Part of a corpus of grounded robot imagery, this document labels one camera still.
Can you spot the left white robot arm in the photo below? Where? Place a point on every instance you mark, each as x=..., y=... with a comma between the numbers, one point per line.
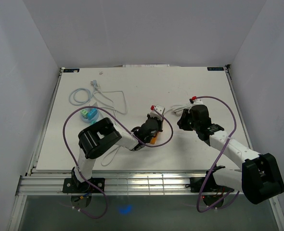
x=97, y=139

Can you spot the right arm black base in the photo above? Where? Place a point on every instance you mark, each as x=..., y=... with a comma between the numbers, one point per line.
x=195, y=184

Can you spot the aluminium table frame rail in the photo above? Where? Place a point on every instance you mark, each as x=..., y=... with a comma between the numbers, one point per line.
x=150, y=171

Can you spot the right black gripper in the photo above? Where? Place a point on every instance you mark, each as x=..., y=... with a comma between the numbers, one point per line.
x=182, y=122

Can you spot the round light blue power strip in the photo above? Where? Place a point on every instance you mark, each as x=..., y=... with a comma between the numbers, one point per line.
x=86, y=119

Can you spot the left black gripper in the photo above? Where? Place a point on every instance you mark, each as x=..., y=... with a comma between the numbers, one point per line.
x=160, y=122

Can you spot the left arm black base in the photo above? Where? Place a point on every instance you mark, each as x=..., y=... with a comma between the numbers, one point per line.
x=70, y=186

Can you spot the orange power strip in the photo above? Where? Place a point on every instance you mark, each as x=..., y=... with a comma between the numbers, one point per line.
x=155, y=138

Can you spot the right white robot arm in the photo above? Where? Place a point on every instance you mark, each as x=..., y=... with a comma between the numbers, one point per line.
x=259, y=177

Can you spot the blue plug adapter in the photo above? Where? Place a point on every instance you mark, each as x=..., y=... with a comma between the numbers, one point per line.
x=92, y=115

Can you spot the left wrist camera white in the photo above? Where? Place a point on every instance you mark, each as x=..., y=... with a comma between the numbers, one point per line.
x=157, y=110

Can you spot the green charger plug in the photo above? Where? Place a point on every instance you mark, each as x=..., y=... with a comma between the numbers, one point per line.
x=84, y=113

